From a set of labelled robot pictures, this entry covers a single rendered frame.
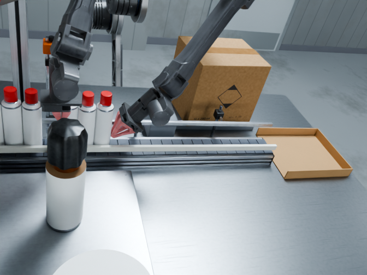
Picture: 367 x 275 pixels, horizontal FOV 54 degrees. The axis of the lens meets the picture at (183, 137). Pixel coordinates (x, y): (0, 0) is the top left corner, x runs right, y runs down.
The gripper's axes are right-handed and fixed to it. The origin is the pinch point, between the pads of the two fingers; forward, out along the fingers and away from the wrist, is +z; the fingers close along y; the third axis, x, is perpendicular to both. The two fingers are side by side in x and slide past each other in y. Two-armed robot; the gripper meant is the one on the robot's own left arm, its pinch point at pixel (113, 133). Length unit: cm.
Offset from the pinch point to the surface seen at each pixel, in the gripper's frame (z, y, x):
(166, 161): -4.9, 5.0, 18.9
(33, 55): 93, -231, 25
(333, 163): -46, 6, 77
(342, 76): -123, -238, 306
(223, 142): -20.8, -2.6, 35.9
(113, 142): 3.8, -2.5, 3.8
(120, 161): 4.6, 4.8, 6.5
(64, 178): -0.6, 32.5, -20.1
